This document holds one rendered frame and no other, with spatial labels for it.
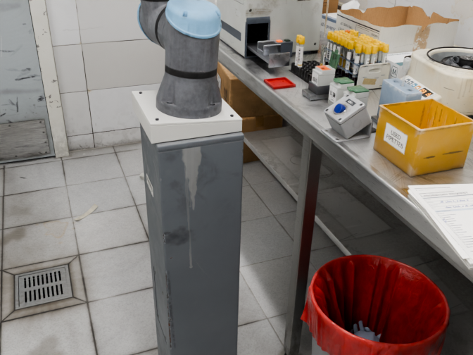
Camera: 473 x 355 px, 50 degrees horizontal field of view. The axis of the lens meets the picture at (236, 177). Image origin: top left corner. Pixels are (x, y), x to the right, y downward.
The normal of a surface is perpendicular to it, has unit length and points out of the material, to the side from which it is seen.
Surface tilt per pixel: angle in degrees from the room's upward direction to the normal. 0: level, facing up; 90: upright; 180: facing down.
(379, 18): 90
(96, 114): 90
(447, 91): 90
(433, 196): 0
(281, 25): 90
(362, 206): 0
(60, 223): 0
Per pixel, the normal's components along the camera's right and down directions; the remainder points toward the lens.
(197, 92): 0.29, 0.18
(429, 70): -0.98, 0.08
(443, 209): 0.02, -0.88
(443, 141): 0.34, 0.47
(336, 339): -0.70, 0.38
